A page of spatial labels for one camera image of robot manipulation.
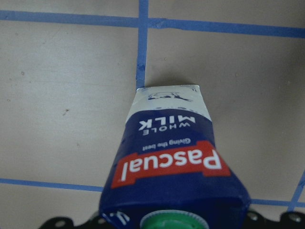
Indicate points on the blue white milk carton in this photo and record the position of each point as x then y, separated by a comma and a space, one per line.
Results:
167, 173

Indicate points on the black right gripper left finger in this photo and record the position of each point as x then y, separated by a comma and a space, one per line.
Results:
94, 222

